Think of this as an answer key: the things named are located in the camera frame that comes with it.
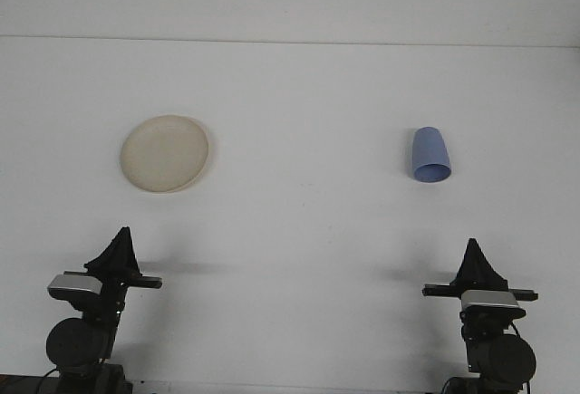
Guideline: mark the pale round plate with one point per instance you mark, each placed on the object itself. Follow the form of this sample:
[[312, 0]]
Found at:
[[163, 154]]

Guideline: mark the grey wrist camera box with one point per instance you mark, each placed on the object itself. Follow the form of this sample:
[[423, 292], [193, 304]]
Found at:
[[491, 299], [74, 284]]

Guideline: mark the pale blue cup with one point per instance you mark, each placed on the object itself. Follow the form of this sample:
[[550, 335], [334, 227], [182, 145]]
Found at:
[[429, 149]]

